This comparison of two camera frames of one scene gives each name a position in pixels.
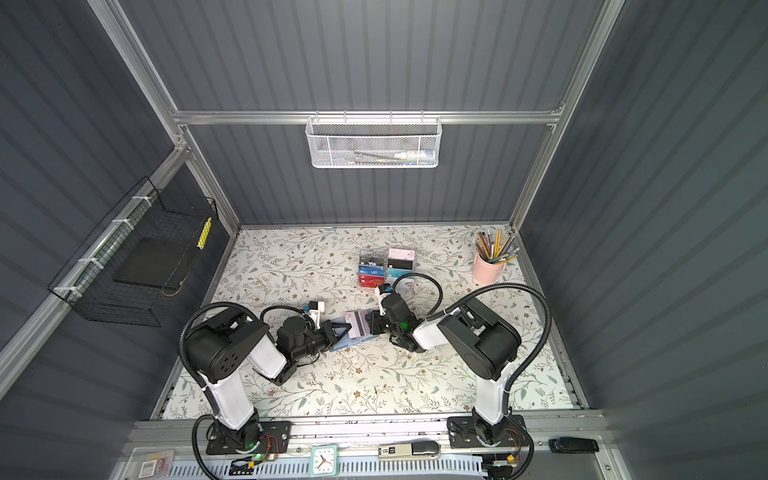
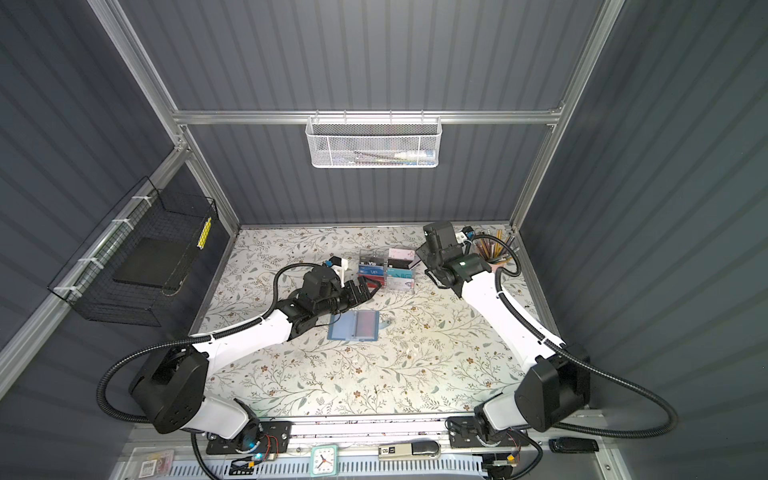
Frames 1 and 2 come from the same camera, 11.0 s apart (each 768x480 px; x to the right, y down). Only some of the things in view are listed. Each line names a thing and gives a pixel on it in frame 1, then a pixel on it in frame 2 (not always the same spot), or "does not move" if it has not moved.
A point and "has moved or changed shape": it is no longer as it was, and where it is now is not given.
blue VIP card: [371, 270] does not move
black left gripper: [328, 331] -> [363, 294]
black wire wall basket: [139, 258] does not move
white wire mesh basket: [374, 142] does not move
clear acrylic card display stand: [378, 266] does not move
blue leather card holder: [345, 340] has moved or changed shape
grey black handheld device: [409, 450] does not move
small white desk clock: [324, 461] does not move
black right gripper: [376, 317] -> [422, 252]
